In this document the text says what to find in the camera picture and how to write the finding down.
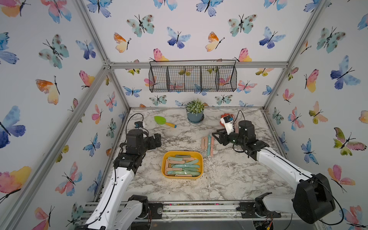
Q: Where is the green yellow toy trowel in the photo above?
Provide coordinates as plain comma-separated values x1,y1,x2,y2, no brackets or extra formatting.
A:
154,116,177,128

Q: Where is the black wire wall basket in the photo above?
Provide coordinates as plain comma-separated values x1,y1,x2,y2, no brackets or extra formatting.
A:
145,59,237,94

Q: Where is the pink ceramic knife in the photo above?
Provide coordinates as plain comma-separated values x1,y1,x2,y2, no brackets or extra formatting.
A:
210,137,215,157

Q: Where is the red white garden glove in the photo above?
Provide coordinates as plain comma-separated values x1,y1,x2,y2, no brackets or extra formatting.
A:
220,113,239,134

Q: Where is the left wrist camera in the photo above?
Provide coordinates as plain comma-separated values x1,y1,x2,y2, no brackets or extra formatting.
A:
134,121,144,129

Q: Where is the potted green plant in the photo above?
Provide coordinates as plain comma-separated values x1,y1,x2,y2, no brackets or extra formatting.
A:
186,99,205,123

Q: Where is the pink folding fruit knife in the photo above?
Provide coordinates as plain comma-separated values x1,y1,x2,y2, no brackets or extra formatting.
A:
201,137,206,150

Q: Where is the yellow storage box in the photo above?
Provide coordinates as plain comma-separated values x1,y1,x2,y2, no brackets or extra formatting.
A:
161,151,204,180

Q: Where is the aluminium front rail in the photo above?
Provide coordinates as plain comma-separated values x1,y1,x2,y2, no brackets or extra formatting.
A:
83,200,323,222

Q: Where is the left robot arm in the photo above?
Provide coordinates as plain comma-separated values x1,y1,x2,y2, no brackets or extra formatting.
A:
75,129,162,230

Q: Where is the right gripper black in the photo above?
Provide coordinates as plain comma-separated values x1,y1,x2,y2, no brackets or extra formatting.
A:
212,127,247,149

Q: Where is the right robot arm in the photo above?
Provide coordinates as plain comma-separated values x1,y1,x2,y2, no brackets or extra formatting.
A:
212,116,336,224

